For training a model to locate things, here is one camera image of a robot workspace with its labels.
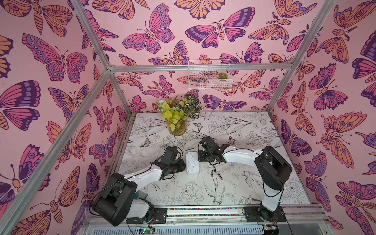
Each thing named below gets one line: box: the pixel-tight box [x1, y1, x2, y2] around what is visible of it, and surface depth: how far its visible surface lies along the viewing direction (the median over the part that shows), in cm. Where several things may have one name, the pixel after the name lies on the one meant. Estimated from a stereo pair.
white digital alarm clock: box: [186, 151, 200, 175], surface depth 89 cm
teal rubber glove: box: [133, 189, 149, 200], surface depth 82 cm
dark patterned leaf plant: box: [184, 91, 205, 121], surface depth 96 cm
